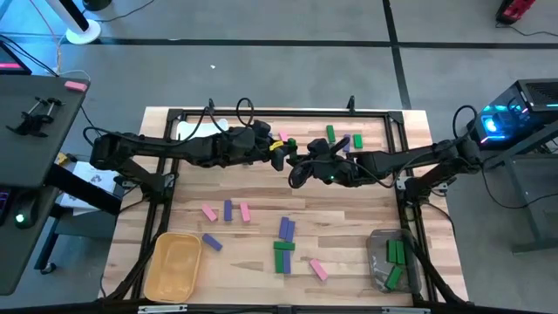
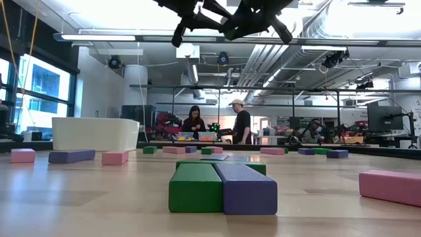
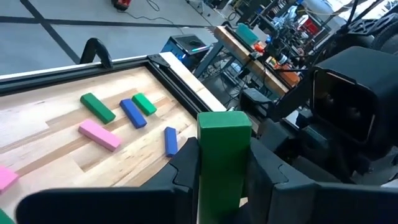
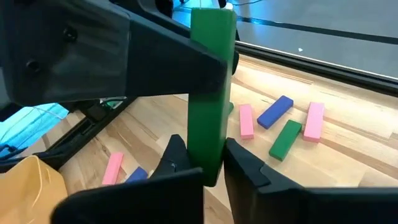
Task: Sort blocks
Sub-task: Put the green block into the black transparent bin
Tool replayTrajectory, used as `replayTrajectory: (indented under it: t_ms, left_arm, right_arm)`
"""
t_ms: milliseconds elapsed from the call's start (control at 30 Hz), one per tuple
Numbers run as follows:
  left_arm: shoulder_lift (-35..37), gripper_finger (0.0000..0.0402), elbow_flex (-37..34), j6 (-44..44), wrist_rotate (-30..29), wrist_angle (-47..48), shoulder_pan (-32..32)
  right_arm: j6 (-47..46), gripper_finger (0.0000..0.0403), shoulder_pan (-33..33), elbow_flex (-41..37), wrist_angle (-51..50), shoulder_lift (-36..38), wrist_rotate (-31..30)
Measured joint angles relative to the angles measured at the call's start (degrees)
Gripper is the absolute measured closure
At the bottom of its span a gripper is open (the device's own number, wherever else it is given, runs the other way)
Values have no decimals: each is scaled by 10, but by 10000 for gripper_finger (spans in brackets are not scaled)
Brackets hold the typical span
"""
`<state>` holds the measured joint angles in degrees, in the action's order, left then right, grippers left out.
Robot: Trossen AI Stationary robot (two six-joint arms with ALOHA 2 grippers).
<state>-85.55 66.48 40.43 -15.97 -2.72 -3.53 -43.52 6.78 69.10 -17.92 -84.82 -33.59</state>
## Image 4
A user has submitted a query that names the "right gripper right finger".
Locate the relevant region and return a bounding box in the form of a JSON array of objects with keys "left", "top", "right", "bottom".
[{"left": 223, "top": 138, "right": 398, "bottom": 224}]

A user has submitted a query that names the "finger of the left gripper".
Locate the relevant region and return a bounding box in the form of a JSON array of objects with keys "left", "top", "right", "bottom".
[
  {"left": 231, "top": 28, "right": 241, "bottom": 76},
  {"left": 127, "top": 14, "right": 228, "bottom": 97}
]

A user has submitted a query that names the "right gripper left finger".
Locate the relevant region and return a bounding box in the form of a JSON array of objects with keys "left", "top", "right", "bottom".
[{"left": 51, "top": 134, "right": 205, "bottom": 224}]

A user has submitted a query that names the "purple-blue rectangular block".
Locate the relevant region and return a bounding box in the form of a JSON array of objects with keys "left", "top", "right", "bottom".
[
  {"left": 125, "top": 166, "right": 149, "bottom": 184},
  {"left": 256, "top": 95, "right": 294, "bottom": 130}
]

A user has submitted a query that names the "pink rectangular block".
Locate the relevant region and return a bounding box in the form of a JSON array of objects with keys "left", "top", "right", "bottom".
[
  {"left": 101, "top": 151, "right": 124, "bottom": 186},
  {"left": 238, "top": 103, "right": 255, "bottom": 140},
  {"left": 303, "top": 101, "right": 326, "bottom": 143}
]

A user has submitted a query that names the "green rectangular block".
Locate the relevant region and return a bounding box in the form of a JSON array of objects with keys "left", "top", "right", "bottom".
[
  {"left": 268, "top": 119, "right": 303, "bottom": 162},
  {"left": 186, "top": 7, "right": 238, "bottom": 187}
]

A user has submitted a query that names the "yellow plastic bin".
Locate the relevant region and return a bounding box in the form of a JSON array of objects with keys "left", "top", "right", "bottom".
[{"left": 0, "top": 154, "right": 68, "bottom": 224}]

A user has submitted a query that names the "black aluminium table frame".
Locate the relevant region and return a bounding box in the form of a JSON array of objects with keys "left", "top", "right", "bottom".
[{"left": 0, "top": 40, "right": 398, "bottom": 174}]

